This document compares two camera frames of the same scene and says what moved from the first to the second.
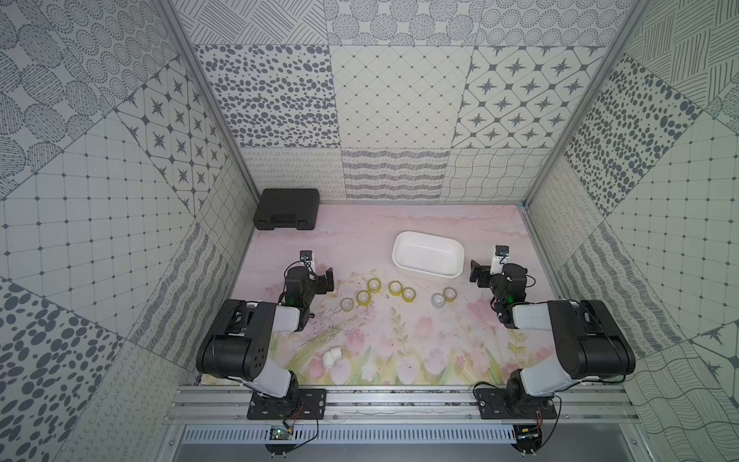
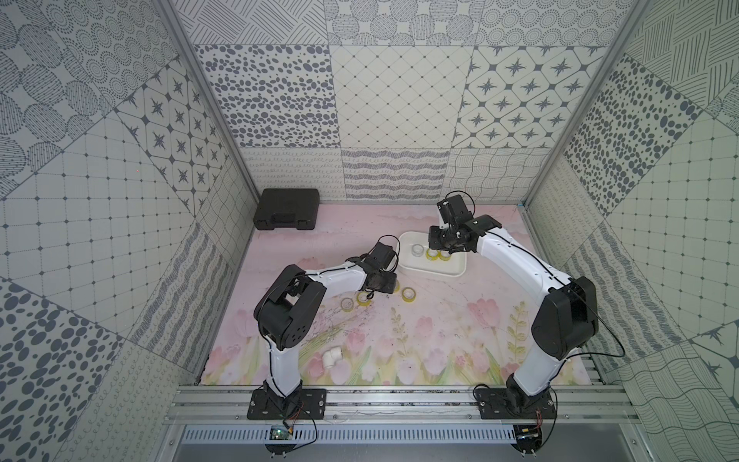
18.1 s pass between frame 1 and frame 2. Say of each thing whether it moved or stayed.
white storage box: stayed
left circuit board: stayed
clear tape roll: moved
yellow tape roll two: stayed
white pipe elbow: stayed
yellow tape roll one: stayed
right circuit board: stayed
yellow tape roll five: moved
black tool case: stayed
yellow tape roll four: moved
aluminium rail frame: stayed
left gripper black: moved
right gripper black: moved
